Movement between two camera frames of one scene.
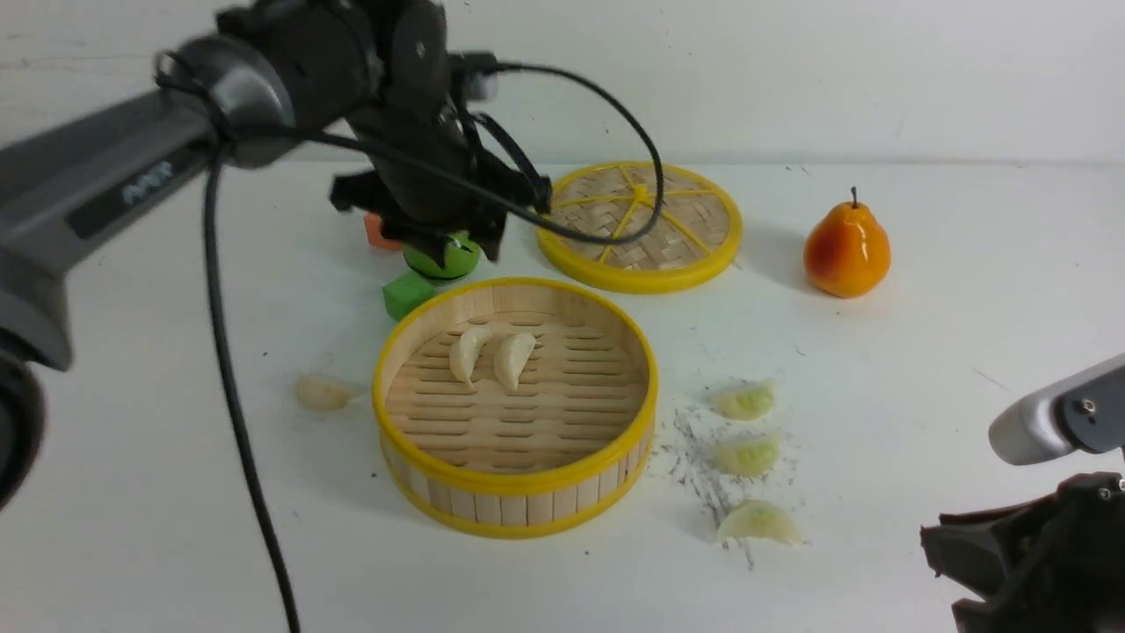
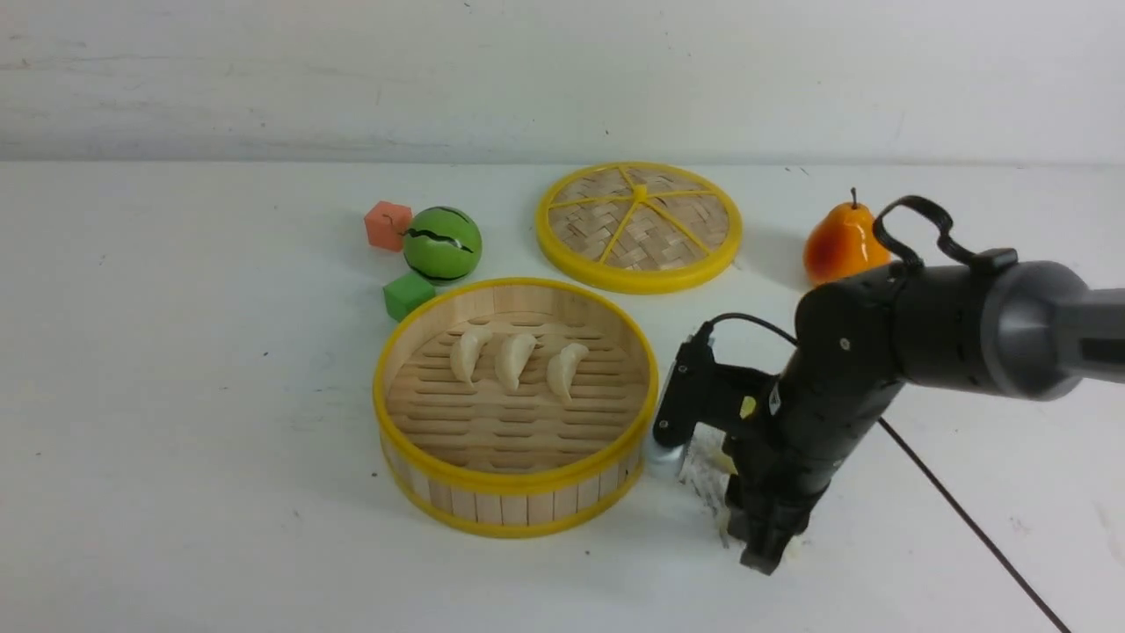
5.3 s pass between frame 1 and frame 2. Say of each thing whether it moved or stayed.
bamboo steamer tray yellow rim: stayed
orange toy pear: stayed
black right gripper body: moved
